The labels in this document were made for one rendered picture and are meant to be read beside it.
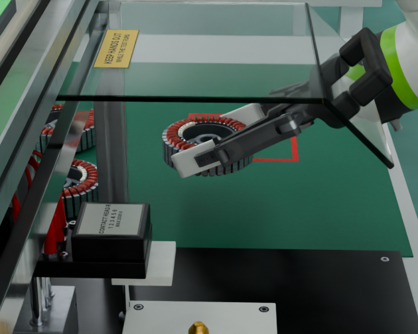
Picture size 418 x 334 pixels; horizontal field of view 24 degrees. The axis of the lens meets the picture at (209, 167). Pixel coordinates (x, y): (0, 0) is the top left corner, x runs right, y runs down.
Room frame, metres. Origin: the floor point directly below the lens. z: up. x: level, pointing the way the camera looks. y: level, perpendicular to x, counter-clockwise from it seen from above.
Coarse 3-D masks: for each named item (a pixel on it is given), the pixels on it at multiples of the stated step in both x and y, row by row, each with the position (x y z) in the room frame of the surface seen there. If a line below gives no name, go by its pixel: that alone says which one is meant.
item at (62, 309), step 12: (60, 288) 0.77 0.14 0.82; (72, 288) 0.77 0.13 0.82; (24, 300) 0.75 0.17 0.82; (48, 300) 0.75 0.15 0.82; (60, 300) 0.75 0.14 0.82; (72, 300) 0.76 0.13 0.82; (24, 312) 0.73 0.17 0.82; (48, 312) 0.73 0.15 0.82; (60, 312) 0.73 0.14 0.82; (72, 312) 0.75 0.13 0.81; (24, 324) 0.72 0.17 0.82; (36, 324) 0.71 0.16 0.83; (48, 324) 0.72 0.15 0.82; (60, 324) 0.72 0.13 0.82; (72, 324) 0.75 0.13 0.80
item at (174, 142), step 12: (180, 120) 1.10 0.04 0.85; (192, 120) 1.10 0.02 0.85; (204, 120) 1.11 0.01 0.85; (216, 120) 1.10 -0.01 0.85; (228, 120) 1.10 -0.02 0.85; (168, 132) 1.07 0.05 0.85; (180, 132) 1.07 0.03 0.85; (192, 132) 1.09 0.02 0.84; (204, 132) 1.10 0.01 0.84; (216, 132) 1.10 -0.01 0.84; (228, 132) 1.08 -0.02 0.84; (168, 144) 1.04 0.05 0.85; (180, 144) 1.03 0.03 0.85; (192, 144) 1.03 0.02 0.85; (168, 156) 1.04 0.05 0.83; (252, 156) 1.05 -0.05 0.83; (216, 168) 1.02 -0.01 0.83; (228, 168) 1.02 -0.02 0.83; (240, 168) 1.03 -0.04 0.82
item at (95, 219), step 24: (96, 216) 0.74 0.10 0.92; (120, 216) 0.74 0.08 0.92; (144, 216) 0.74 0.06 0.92; (0, 240) 0.74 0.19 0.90; (72, 240) 0.71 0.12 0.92; (96, 240) 0.71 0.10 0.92; (120, 240) 0.71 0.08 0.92; (144, 240) 0.71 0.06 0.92; (48, 264) 0.71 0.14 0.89; (72, 264) 0.71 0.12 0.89; (96, 264) 0.70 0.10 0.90; (120, 264) 0.70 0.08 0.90; (144, 264) 0.70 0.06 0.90; (168, 264) 0.73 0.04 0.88; (48, 288) 0.76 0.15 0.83
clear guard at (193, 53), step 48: (96, 48) 0.78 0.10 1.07; (144, 48) 0.78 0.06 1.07; (192, 48) 0.78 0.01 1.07; (240, 48) 0.78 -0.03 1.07; (288, 48) 0.78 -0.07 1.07; (336, 48) 0.85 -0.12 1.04; (96, 96) 0.68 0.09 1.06; (144, 96) 0.68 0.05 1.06; (192, 96) 0.67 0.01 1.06; (240, 96) 0.67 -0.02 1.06; (288, 96) 0.67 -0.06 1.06; (336, 96) 0.70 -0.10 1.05; (384, 144) 0.70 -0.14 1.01
